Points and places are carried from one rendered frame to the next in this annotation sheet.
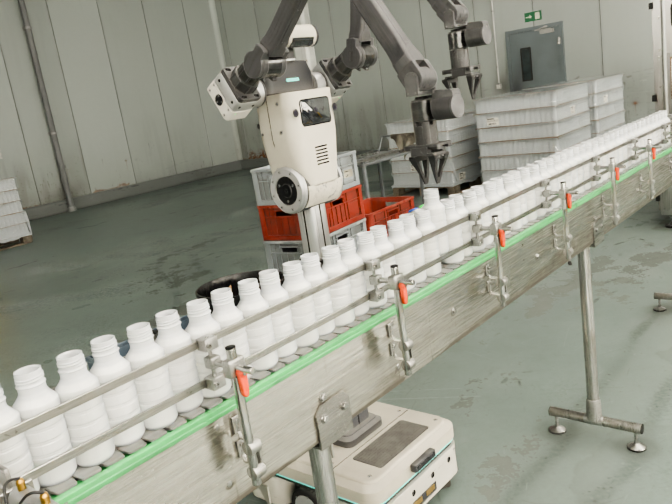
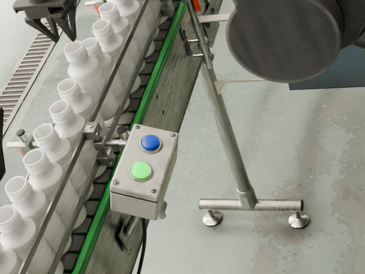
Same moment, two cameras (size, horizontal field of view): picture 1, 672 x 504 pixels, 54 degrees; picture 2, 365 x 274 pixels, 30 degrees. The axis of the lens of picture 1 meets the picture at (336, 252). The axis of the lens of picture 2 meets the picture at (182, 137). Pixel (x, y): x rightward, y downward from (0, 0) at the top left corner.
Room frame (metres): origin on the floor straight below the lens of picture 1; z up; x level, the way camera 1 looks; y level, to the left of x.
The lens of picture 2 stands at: (2.70, -0.38, 1.86)
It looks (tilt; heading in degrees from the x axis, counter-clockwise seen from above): 42 degrees down; 167
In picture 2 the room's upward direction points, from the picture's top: 21 degrees counter-clockwise
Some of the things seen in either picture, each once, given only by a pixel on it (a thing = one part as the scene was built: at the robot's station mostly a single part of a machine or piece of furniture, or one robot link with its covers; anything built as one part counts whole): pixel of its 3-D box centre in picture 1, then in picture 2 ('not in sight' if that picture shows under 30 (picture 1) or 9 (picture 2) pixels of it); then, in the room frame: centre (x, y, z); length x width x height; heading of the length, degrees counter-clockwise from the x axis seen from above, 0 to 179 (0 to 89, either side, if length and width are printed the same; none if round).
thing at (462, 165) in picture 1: (443, 151); not in sight; (9.18, -1.69, 0.50); 1.23 x 1.05 x 1.00; 136
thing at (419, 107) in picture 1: (425, 110); not in sight; (1.63, -0.27, 1.40); 0.07 x 0.06 x 0.07; 47
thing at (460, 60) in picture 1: (460, 61); not in sight; (2.08, -0.46, 1.51); 0.10 x 0.07 x 0.07; 48
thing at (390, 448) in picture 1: (349, 436); not in sight; (2.24, 0.05, 0.24); 0.68 x 0.53 x 0.41; 48
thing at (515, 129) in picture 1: (536, 138); not in sight; (8.18, -2.66, 0.59); 1.24 x 1.03 x 1.17; 140
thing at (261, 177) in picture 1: (307, 177); not in sight; (4.14, 0.11, 1.00); 0.61 x 0.41 x 0.22; 145
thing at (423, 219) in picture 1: (425, 242); (103, 76); (1.59, -0.22, 1.08); 0.06 x 0.06 x 0.17
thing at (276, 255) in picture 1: (318, 245); not in sight; (4.13, 0.11, 0.55); 0.61 x 0.41 x 0.22; 145
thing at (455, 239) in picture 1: (449, 230); (83, 117); (1.67, -0.30, 1.08); 0.06 x 0.06 x 0.17
